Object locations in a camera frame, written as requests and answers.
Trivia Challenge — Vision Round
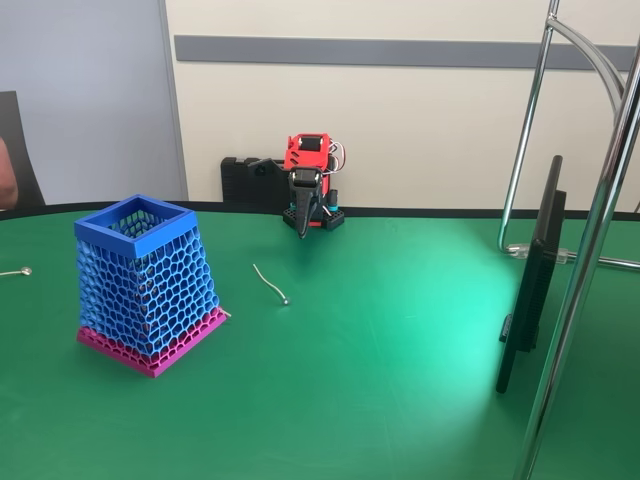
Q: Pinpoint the blue and magenta mesh basket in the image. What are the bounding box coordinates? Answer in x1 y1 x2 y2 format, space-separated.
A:
73 193 229 379

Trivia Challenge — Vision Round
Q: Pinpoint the black plastic case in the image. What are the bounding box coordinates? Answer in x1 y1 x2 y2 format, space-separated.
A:
220 156 292 205

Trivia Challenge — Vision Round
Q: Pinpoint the clear plastic clamp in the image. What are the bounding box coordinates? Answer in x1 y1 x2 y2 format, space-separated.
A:
505 242 576 264

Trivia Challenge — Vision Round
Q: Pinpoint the white LED light panel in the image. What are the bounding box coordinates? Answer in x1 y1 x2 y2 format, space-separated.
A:
494 154 569 396

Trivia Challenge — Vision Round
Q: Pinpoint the chrome tube stand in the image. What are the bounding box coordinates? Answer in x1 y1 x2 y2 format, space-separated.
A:
497 0 640 480

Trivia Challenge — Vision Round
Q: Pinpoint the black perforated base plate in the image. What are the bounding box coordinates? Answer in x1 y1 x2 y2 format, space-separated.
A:
282 203 347 233

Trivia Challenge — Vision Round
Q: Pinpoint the grey wall rail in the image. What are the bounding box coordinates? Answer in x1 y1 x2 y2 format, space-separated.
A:
173 34 640 72

